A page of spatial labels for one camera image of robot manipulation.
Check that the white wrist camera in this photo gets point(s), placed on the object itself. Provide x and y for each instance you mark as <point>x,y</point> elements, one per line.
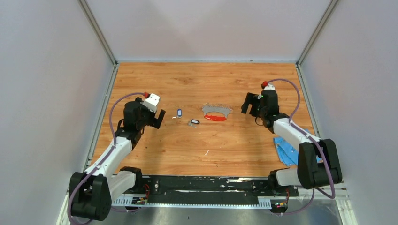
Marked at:
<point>269,87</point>
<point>151,102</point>

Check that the blue tag key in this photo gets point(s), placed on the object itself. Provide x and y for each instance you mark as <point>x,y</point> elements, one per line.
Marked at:
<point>178,114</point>

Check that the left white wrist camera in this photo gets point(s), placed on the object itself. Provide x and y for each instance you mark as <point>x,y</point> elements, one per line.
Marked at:
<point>151,102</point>

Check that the red handled metal key holder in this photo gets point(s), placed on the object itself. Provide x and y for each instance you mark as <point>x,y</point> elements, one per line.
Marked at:
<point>216,112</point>

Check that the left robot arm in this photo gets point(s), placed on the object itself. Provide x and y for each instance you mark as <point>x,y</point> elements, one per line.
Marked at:
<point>92,192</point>

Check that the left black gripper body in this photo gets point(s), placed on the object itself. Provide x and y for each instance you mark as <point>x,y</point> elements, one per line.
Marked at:
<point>148,116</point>

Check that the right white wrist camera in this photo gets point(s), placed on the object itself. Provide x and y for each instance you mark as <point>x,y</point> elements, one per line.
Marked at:
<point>269,87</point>

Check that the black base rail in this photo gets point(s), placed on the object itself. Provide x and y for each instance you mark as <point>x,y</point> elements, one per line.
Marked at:
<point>209,192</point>

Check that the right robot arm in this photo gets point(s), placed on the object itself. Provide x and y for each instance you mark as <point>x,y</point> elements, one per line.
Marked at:
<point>318,163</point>

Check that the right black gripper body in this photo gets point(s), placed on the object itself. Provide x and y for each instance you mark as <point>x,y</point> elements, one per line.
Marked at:
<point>264,111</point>

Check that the black tag key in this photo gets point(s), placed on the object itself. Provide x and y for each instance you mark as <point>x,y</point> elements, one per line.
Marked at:
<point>193,123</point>

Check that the blue cloth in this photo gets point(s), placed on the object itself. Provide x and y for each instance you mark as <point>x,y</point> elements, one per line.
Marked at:
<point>287,144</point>

